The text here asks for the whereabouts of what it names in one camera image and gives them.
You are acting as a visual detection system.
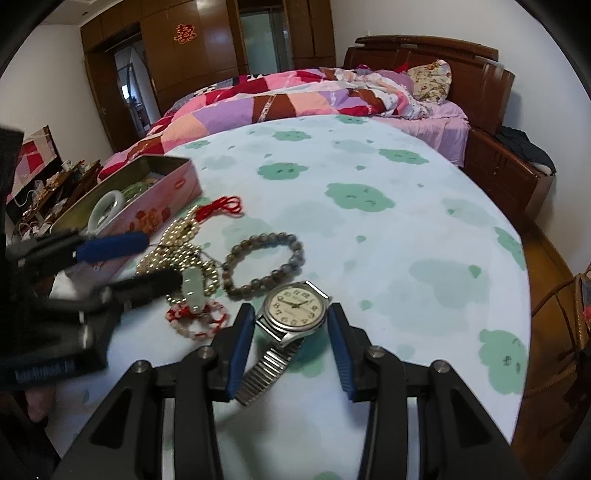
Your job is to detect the red double happiness decal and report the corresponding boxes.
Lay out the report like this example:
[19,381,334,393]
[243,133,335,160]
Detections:
[173,24,197,45]

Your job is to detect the left hand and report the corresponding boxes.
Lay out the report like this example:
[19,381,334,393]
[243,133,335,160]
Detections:
[25,385,56,422]

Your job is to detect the red knot cord charm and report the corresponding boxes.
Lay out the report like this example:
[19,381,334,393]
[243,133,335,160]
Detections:
[192,196,243,223]

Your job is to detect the dark clothes on nightstand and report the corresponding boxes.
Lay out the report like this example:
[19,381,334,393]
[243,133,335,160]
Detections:
[494,126,557,176]

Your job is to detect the cloud pattern tablecloth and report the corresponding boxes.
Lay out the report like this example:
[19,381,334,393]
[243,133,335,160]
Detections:
[45,114,533,480]

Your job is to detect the pink tin box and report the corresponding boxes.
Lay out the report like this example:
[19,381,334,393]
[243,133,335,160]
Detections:
[49,155,205,282]

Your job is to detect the wooden bed headboard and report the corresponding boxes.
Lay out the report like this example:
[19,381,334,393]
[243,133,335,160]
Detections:
[344,35,515,135]

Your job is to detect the brown wooden wardrobe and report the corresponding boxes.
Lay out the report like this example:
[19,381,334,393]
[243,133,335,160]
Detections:
[80,0,335,151]

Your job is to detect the pale jade bangle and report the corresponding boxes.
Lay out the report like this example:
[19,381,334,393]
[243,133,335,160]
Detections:
[87,190,126,234]

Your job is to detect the silver wrist watch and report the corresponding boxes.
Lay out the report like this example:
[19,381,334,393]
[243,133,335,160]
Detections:
[235,280,332,407]

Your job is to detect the wicker chair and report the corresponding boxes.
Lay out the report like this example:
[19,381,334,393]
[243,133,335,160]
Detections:
[521,266,590,418]

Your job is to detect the patchwork quilt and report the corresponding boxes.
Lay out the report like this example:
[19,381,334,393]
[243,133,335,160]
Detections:
[98,68,433,181]

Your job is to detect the cluttered low wooden cabinet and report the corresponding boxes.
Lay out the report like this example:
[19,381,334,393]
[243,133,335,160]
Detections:
[6,161,102,239]

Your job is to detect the pink bed sheet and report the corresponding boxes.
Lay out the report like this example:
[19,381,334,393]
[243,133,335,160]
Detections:
[372,101,470,167]

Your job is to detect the grey brown bead bracelet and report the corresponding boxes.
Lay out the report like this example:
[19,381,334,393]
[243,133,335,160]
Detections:
[221,232,306,302]

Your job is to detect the television screen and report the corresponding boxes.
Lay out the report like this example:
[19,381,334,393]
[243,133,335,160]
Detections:
[6,125,62,202]

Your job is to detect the pearl bead necklace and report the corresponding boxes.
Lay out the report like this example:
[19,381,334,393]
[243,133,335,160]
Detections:
[134,204,223,305]

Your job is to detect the green jade bangle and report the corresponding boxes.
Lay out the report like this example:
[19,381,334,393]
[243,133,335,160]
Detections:
[121,181,154,202]

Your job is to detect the floral pillow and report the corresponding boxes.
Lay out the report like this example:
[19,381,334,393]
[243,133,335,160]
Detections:
[407,59,452,104]

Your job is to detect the wooden nightstand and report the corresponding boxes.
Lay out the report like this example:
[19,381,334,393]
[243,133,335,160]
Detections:
[462,129,554,233]

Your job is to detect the red cord jade pendant bracelet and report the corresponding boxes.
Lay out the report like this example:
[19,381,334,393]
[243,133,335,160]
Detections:
[164,266,232,341]

